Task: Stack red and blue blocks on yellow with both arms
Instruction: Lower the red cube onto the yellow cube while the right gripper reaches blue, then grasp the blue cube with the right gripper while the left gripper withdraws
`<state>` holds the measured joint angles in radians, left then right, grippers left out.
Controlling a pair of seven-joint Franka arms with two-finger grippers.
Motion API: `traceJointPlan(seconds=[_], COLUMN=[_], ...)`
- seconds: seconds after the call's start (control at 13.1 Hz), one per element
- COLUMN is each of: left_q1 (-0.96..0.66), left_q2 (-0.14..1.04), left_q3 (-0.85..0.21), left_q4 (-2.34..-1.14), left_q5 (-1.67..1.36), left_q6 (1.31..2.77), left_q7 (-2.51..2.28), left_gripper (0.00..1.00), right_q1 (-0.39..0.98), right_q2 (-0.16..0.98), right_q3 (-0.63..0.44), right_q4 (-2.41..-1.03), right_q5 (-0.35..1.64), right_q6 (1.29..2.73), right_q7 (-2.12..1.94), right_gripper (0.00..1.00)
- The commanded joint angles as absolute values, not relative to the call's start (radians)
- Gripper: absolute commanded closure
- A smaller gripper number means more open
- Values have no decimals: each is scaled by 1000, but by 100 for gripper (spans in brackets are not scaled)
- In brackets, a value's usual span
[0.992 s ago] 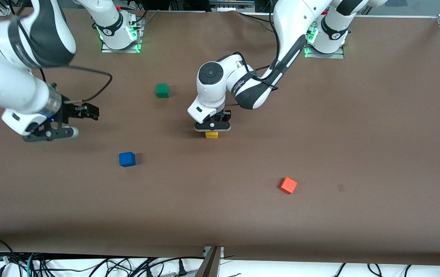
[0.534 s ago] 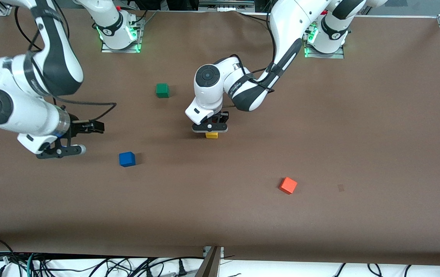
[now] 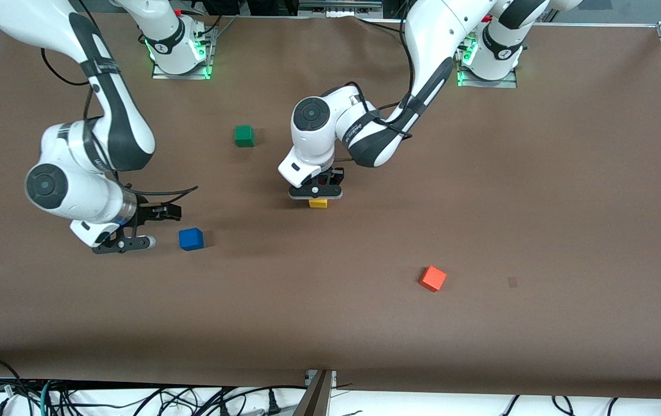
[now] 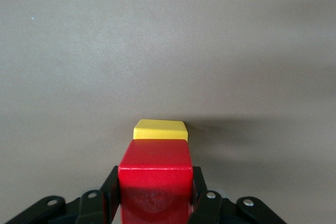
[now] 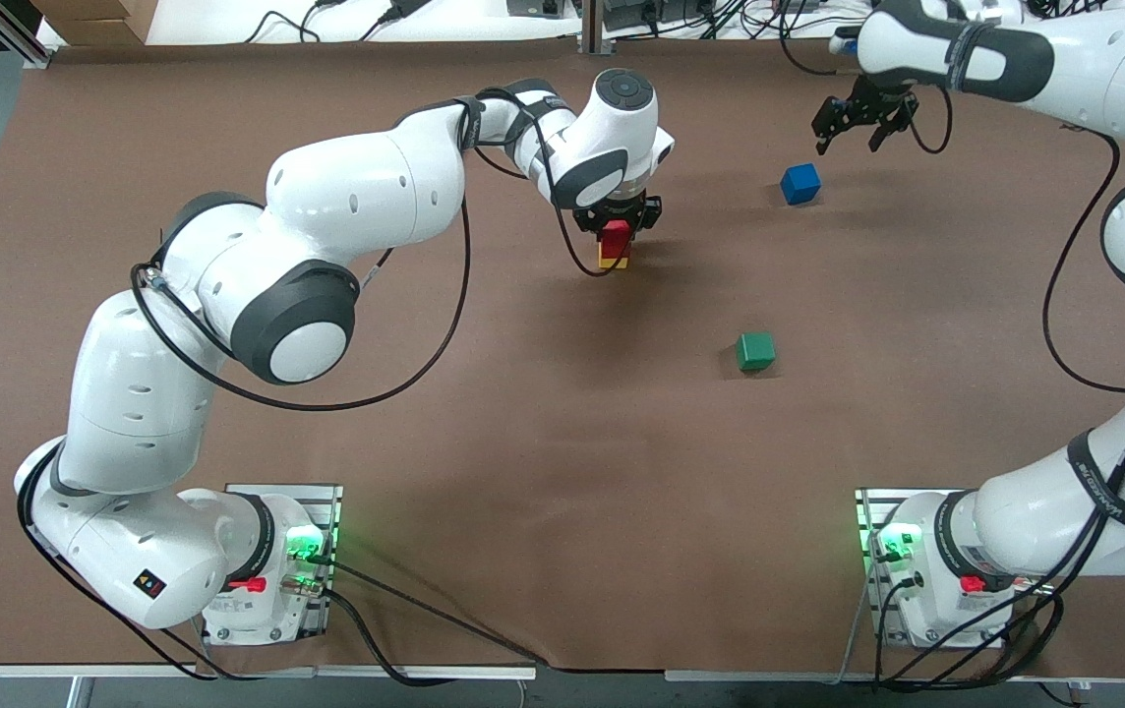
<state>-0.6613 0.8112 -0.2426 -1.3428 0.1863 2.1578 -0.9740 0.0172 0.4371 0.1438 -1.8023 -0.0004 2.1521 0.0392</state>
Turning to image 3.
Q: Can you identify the blue wooden cube block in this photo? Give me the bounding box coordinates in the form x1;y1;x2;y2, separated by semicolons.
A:
179;228;205;251

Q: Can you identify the orange wooden cube block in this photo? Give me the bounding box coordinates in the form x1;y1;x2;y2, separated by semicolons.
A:
419;265;447;292

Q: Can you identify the brown table cover sheet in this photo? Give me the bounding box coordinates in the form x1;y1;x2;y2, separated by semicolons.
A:
0;12;661;399

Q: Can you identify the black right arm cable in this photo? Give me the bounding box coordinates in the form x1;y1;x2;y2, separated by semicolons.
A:
40;0;199;200

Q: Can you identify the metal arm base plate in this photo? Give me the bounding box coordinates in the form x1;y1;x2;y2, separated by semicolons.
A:
151;24;216;80
456;32;519;88

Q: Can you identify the thick black cable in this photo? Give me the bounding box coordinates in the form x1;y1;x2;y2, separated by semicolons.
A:
0;356;39;416

